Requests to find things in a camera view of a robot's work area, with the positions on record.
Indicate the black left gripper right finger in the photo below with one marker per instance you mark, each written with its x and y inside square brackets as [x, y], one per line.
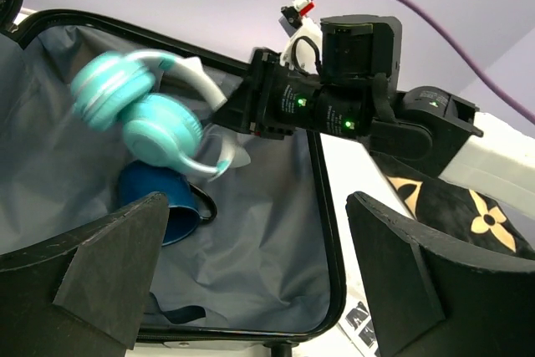
[430, 294]

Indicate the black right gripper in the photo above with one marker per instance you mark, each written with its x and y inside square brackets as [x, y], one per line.
[354, 87]

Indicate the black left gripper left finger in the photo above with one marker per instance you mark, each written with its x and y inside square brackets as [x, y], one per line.
[83, 293]

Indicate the black floral towel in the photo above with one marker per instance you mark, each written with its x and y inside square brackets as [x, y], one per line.
[458, 212]

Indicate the blue enamel mug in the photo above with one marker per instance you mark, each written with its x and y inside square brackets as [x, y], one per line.
[188, 205]

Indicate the teal headphones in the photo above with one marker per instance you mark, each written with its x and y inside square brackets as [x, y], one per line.
[157, 129]

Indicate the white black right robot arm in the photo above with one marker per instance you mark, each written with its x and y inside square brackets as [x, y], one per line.
[443, 136]

